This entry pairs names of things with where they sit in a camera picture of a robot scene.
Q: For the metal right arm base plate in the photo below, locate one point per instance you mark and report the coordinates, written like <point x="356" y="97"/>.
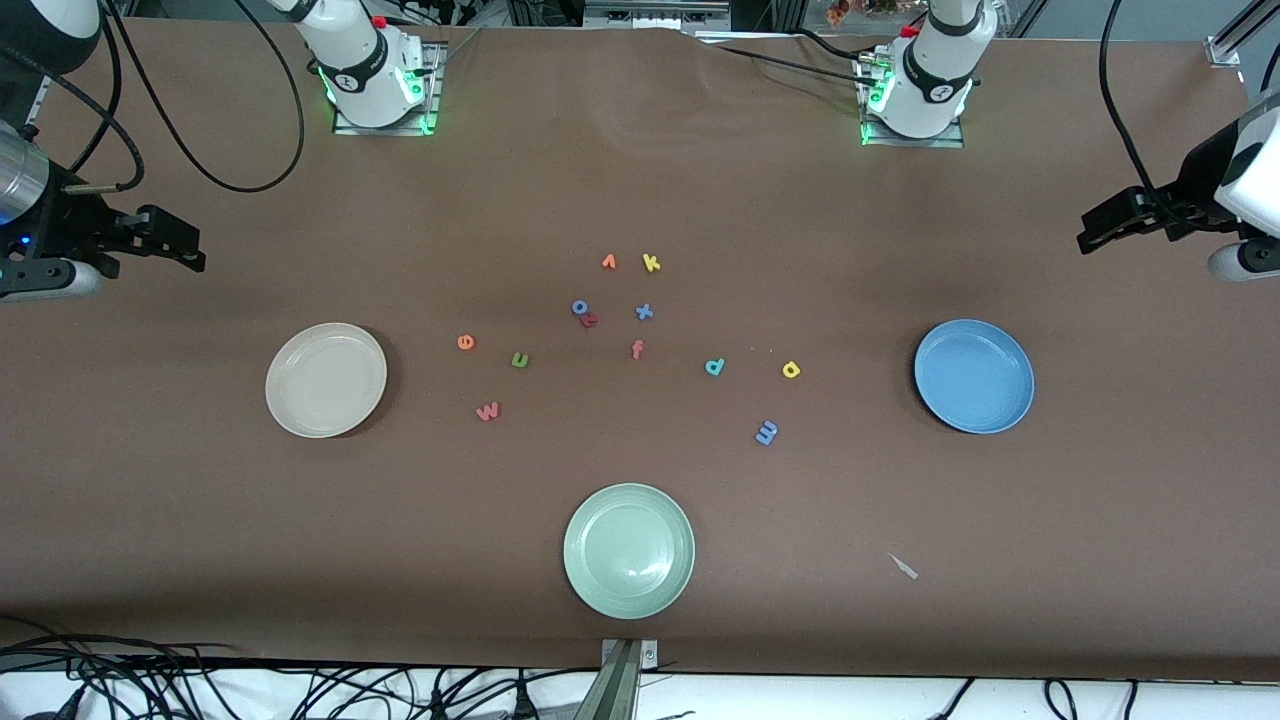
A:
<point x="345" y="128"/>

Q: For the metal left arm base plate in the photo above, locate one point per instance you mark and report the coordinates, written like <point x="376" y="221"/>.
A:
<point x="950" y="142"/>

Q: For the beige plate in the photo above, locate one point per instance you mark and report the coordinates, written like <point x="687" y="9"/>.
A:
<point x="325" y="380"/>

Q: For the aluminium frame profile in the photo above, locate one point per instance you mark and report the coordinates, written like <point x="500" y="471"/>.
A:
<point x="40" y="100"/>
<point x="1225" y="50"/>

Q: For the grey metal box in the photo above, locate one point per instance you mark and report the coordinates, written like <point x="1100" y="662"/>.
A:
<point x="650" y="15"/>

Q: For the brown table cover sheet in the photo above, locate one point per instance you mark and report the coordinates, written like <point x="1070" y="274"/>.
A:
<point x="640" y="180"/>

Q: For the blue plate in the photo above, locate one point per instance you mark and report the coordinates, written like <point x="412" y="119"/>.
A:
<point x="975" y="377"/>

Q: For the white tape scrap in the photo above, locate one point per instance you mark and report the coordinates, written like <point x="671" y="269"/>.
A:
<point x="905" y="568"/>

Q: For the green plate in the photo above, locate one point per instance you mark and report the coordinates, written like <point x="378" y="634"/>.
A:
<point x="628" y="550"/>

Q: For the blue letter m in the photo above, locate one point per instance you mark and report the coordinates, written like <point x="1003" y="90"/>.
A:
<point x="767" y="433"/>

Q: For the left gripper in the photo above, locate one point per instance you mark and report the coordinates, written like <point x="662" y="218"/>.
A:
<point x="1187" y="201"/>

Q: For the pink letter w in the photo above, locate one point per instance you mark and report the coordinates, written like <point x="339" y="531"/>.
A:
<point x="488" y="414"/>

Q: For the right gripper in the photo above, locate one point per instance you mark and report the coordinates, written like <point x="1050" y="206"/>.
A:
<point x="72" y="222"/>

